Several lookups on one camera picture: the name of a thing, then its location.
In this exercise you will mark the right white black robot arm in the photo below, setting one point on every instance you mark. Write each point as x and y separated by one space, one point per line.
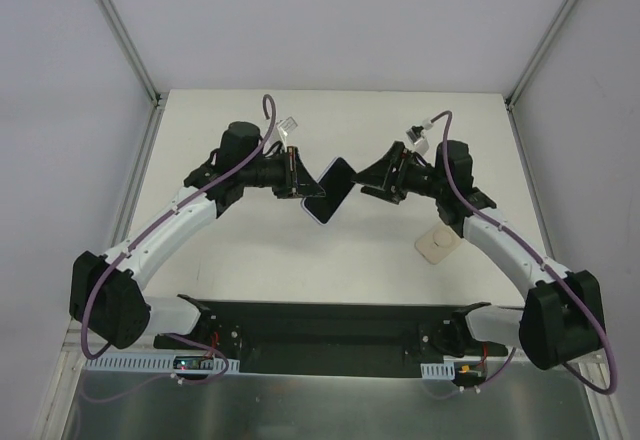
562 317

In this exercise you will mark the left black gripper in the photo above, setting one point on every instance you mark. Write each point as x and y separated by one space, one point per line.
290 174

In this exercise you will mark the lavender phone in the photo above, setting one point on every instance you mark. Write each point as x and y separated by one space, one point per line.
337 182

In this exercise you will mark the left white slotted cable duct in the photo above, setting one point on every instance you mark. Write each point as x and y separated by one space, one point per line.
162 363

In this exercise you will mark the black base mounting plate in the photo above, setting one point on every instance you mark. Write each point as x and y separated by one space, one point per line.
382 341

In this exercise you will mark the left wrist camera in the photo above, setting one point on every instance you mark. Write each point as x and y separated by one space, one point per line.
284 128

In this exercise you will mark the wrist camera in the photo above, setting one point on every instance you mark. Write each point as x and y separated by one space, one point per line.
284 128
417 138

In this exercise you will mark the beige phone with ring holder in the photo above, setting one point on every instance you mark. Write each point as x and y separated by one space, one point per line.
438 243

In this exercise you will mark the aluminium frame post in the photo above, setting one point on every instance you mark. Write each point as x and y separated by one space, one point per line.
544 45
129 50

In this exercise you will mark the white slotted cable duct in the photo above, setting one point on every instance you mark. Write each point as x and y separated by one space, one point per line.
162 363
444 371

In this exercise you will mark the right aluminium frame post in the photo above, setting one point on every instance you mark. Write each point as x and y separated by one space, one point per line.
544 45

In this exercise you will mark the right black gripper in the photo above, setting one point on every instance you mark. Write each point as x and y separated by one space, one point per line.
395 172

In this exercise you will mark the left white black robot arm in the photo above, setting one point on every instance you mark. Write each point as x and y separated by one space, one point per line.
107 291

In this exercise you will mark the left aluminium frame post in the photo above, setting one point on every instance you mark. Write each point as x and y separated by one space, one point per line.
129 50

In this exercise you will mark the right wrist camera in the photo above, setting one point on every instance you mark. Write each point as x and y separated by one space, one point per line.
417 138

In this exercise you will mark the right white slotted cable duct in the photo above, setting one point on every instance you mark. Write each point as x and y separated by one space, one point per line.
444 371

